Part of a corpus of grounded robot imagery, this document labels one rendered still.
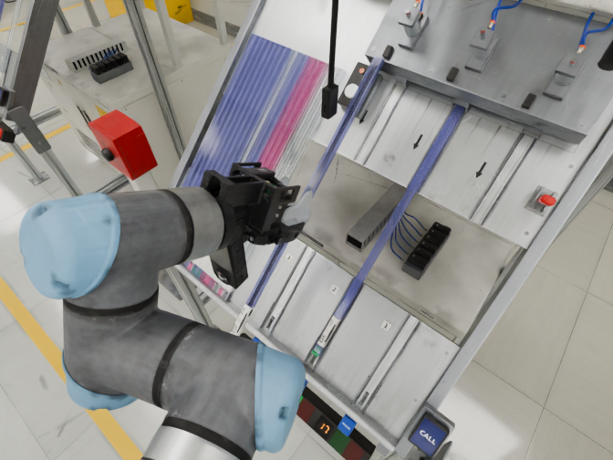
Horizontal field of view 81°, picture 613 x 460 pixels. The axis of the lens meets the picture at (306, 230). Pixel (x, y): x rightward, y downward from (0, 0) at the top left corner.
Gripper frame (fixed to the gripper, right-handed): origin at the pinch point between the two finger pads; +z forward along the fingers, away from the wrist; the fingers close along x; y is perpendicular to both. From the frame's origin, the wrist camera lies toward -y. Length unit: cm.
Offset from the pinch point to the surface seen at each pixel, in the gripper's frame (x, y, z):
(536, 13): -14.6, 37.0, 15.8
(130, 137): 68, -15, 17
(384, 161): -4.1, 10.6, 15.2
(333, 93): 1.3, 18.1, -0.7
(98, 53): 144, -7, 48
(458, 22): -5.5, 33.3, 14.9
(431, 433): -32.6, -19.9, 2.6
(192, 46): 126, 9, 79
